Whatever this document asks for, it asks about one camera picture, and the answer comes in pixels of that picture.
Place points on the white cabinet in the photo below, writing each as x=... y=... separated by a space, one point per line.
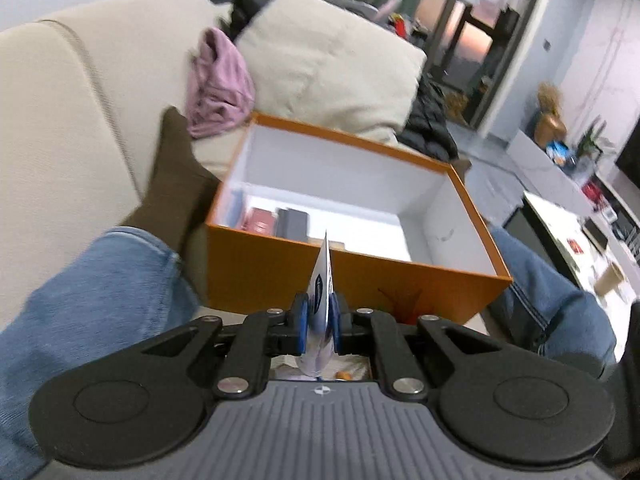
x=530 y=155

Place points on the black television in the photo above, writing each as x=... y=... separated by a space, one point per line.
x=631 y=150

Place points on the person's leg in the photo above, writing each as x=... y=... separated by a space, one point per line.
x=75 y=310
x=555 y=300

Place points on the black puffer jacket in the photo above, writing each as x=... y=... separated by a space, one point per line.
x=430 y=120

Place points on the person's right leg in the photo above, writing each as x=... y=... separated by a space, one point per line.
x=555 y=300

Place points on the green potted plant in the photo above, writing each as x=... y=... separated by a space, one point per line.
x=592 y=140

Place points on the pink purple garment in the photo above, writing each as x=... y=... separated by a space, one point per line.
x=220 y=85

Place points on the beige sofa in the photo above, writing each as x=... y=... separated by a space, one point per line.
x=55 y=110

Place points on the orange cardboard box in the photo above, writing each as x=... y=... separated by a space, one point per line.
x=265 y=270

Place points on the small black box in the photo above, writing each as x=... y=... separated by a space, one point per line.
x=292 y=222

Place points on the person's left leg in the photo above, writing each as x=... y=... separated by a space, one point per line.
x=75 y=310

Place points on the small red box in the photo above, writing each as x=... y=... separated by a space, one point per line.
x=260 y=220

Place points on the paper cup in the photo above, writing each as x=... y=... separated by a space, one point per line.
x=610 y=280

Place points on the blue snack bag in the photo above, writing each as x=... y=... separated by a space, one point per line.
x=559 y=152

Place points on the sliding glass door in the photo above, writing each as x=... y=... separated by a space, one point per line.
x=450 y=25

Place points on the beige cushion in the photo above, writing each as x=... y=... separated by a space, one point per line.
x=325 y=60

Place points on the brown sock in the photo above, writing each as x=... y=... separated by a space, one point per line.
x=462 y=166
x=170 y=180

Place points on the white and blue printed packet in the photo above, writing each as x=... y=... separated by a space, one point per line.
x=320 y=285

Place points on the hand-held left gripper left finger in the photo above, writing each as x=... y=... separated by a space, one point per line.
x=301 y=320

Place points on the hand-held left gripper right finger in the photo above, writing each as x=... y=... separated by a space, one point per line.
x=336 y=322

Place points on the white top coffee table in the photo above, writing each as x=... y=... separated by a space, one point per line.
x=555 y=225

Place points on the red hanging item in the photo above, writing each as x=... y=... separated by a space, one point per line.
x=402 y=25

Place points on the gold bust statue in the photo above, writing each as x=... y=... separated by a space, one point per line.
x=550 y=120

